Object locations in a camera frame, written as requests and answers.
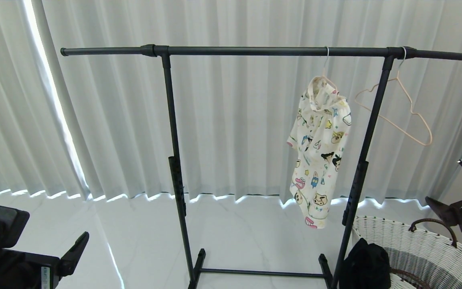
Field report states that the pink clothes hanger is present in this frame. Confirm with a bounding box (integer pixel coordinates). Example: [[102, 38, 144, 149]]
[[355, 46, 433, 146], [320, 46, 339, 95]]

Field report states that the black clothes rack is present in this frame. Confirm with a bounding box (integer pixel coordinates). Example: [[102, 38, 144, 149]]
[[61, 44, 462, 289]]

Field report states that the cream printed garment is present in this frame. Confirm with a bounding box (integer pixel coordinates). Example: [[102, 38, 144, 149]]
[[287, 75, 352, 229]]

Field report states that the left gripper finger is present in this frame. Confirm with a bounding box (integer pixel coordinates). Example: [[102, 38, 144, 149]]
[[57, 232, 90, 277]]

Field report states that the white laundry basket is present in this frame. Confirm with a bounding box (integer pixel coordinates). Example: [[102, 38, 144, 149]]
[[351, 216, 462, 289]]

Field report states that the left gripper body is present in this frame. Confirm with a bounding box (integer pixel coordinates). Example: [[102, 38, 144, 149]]
[[0, 248, 61, 289]]

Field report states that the black garment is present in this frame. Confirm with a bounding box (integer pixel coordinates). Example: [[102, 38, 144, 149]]
[[338, 238, 392, 289]]

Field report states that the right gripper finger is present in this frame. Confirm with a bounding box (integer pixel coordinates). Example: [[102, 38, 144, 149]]
[[426, 196, 458, 227]]

